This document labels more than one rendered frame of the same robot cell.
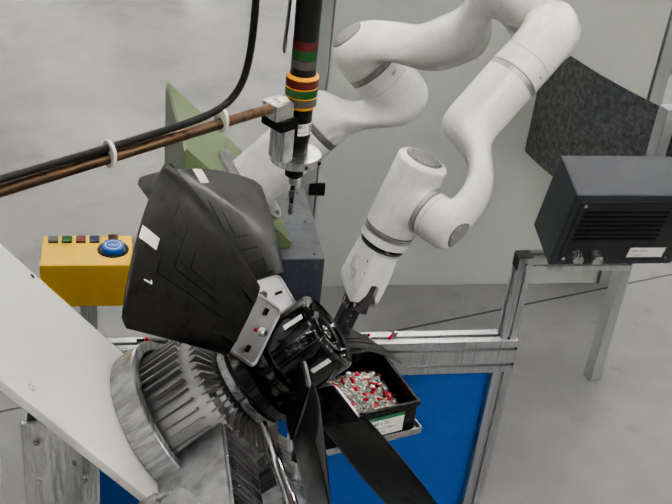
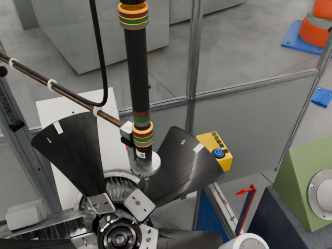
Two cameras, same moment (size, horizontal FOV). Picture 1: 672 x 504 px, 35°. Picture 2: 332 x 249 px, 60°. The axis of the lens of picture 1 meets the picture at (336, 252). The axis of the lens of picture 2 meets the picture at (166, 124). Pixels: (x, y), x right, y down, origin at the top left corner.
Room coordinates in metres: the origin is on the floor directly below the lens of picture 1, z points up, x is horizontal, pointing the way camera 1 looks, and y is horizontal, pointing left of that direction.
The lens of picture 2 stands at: (1.31, -0.35, 1.97)
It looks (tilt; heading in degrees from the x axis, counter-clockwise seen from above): 44 degrees down; 85
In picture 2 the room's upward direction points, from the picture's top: straight up
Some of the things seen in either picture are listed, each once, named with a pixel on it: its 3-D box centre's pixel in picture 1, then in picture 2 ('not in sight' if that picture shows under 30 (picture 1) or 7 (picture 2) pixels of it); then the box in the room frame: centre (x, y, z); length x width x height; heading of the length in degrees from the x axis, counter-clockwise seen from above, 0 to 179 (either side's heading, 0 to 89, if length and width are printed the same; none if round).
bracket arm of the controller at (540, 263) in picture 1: (572, 260); not in sight; (1.79, -0.46, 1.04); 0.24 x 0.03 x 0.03; 103
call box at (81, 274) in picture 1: (87, 273); (212, 153); (1.58, 0.44, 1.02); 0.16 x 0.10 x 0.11; 103
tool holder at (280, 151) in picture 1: (292, 129); (141, 148); (1.29, 0.08, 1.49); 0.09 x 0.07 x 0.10; 138
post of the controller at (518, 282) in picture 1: (515, 295); not in sight; (1.77, -0.36, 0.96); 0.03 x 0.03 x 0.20; 13
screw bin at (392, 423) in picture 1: (346, 399); not in sight; (1.53, -0.05, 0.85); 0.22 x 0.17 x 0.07; 119
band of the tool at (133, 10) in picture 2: not in sight; (133, 15); (1.30, 0.07, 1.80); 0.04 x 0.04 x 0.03
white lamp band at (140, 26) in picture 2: not in sight; (134, 20); (1.30, 0.07, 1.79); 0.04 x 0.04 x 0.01
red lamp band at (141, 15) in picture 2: not in sight; (133, 10); (1.30, 0.07, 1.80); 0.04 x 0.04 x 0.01
